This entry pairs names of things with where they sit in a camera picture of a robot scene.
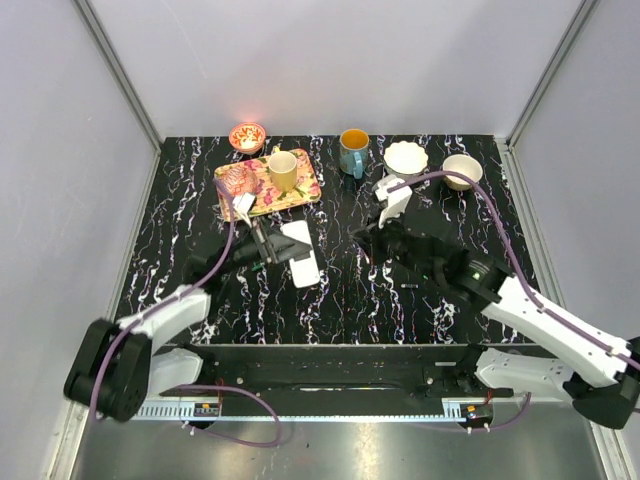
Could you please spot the cream floral small bowl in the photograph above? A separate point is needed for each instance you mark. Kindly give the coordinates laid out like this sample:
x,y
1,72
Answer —
x,y
465,165

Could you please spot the aluminium frame post left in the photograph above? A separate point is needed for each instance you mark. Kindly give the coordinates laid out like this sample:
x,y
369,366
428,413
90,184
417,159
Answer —
x,y
100,37

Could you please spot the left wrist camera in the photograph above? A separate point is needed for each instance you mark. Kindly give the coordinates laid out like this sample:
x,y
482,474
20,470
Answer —
x,y
242,205

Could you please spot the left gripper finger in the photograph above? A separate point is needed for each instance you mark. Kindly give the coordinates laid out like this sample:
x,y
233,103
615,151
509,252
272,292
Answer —
x,y
292,254
276,240

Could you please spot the blue butterfly mug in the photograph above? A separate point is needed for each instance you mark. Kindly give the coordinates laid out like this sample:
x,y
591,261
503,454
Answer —
x,y
354,147

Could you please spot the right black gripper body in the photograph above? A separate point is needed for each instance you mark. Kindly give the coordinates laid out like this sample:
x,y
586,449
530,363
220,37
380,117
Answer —
x,y
393,231

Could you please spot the aluminium frame post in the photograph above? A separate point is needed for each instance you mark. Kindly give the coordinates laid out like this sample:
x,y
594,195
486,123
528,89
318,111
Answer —
x,y
580,18
100,37

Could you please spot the white remote control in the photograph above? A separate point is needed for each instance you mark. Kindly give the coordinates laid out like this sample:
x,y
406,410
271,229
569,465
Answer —
x,y
304,268

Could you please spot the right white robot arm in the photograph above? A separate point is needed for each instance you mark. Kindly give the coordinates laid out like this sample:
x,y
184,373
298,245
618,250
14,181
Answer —
x,y
591,370

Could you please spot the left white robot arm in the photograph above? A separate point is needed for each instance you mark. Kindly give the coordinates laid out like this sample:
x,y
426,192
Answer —
x,y
118,364

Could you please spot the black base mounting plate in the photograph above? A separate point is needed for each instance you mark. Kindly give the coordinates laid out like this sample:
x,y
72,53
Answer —
x,y
305,381

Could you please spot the aluminium frame post right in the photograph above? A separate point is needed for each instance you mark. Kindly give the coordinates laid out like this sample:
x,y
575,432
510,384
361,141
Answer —
x,y
580,18

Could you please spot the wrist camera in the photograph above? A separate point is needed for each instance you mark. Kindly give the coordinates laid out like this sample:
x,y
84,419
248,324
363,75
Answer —
x,y
242,205
394,195

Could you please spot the cream yellow cup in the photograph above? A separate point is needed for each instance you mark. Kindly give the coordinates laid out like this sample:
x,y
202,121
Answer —
x,y
282,168

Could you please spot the red orange patterned bowl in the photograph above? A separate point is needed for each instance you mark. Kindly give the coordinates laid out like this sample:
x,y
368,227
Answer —
x,y
248,137

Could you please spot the white scalloped bowl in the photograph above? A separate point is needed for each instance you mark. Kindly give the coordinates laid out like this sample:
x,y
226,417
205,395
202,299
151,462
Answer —
x,y
405,159

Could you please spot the floral rectangular tray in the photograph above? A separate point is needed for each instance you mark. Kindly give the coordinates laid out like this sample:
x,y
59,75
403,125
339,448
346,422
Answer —
x,y
268,198

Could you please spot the pink glass bowl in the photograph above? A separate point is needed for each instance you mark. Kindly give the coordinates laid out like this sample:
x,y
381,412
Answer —
x,y
239,180

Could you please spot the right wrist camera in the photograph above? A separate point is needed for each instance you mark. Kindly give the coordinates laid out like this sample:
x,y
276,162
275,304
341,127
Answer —
x,y
394,195

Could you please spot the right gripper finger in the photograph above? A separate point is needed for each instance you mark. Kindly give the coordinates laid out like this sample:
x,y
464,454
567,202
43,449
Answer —
x,y
369,231
375,254

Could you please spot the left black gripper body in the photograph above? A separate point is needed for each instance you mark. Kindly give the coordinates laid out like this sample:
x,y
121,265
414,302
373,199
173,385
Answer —
x,y
250,252

